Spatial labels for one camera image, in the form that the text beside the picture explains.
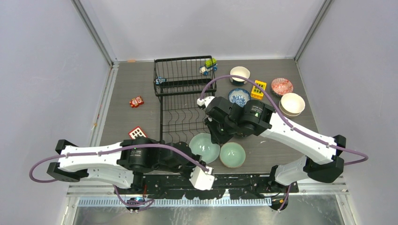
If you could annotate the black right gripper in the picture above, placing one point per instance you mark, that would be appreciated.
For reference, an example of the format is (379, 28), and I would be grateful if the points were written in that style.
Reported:
(216, 137)

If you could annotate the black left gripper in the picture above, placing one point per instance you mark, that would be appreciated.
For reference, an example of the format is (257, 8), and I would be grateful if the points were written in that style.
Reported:
(187, 175)

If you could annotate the white blue floral bowl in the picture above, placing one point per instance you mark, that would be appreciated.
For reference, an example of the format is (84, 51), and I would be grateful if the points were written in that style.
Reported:
(239, 96)

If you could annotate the light blue dotted bowl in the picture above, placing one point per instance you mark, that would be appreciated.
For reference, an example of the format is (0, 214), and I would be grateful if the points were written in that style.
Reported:
(201, 144)

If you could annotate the pale green ceramic bowl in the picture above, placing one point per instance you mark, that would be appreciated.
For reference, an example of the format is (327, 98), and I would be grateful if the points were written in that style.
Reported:
(232, 155)

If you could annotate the teal bowl white inside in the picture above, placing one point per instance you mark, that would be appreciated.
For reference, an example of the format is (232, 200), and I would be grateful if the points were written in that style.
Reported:
(241, 72)

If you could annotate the black wire dish rack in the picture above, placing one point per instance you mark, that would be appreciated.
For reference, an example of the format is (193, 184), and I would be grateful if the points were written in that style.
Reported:
(180, 117)

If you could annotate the red white patterned bowl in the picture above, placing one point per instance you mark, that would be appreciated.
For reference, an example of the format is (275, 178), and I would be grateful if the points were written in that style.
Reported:
(281, 86)

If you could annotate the beige bowl with brown markings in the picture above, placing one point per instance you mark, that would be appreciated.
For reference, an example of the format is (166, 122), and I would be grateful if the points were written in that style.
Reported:
(286, 113)

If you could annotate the beige bowl with flower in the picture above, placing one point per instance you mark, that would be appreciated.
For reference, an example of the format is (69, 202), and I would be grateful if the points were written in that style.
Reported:
(292, 104)

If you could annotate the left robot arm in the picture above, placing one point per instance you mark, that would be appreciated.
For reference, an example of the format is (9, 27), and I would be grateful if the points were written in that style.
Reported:
(125, 163)

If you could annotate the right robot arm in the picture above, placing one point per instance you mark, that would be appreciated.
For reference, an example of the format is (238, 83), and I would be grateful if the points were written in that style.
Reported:
(320, 161)

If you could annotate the yellow window toy block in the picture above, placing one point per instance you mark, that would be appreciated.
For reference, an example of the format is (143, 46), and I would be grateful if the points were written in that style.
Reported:
(257, 93)

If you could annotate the red white window block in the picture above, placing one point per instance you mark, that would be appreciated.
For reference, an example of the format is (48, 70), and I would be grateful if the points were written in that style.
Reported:
(136, 132)

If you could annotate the green blue toy car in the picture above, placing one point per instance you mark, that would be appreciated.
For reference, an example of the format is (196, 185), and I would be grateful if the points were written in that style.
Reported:
(210, 65)

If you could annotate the small red flower toy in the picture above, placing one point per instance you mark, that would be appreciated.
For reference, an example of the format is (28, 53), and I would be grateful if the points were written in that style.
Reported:
(136, 102)

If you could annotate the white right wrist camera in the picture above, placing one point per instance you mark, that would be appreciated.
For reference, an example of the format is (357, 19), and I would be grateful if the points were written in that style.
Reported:
(203, 103)

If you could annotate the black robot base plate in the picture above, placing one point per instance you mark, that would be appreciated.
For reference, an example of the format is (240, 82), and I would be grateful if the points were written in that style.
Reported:
(176, 186)

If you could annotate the perforated metal rail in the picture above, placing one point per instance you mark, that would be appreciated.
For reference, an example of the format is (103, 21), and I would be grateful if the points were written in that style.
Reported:
(196, 202)

